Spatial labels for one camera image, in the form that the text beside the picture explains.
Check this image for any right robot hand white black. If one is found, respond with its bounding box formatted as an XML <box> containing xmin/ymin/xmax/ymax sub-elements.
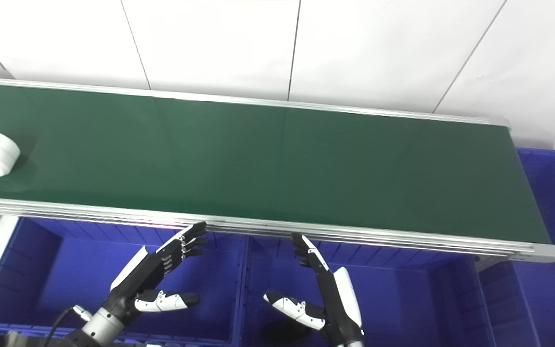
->
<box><xmin>264</xmin><ymin>232</ymin><xmax>365</xmax><ymax>347</ymax></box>

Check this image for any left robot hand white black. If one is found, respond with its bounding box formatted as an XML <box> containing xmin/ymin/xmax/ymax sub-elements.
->
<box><xmin>101</xmin><ymin>221</ymin><xmax>209</xmax><ymax>325</ymax></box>

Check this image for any green conveyor belt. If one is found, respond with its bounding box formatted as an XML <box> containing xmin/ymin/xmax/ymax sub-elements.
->
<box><xmin>0</xmin><ymin>82</ymin><xmax>552</xmax><ymax>244</ymax></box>
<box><xmin>0</xmin><ymin>76</ymin><xmax>555</xmax><ymax>263</ymax></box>

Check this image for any blue plastic bin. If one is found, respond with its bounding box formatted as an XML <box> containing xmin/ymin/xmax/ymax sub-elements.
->
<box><xmin>0</xmin><ymin>217</ymin><xmax>250</xmax><ymax>347</ymax></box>
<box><xmin>241</xmin><ymin>234</ymin><xmax>497</xmax><ymax>347</ymax></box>
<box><xmin>475</xmin><ymin>148</ymin><xmax>555</xmax><ymax>347</ymax></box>

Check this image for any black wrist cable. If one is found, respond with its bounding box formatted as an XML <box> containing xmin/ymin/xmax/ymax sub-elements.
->
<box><xmin>46</xmin><ymin>305</ymin><xmax>93</xmax><ymax>342</ymax></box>

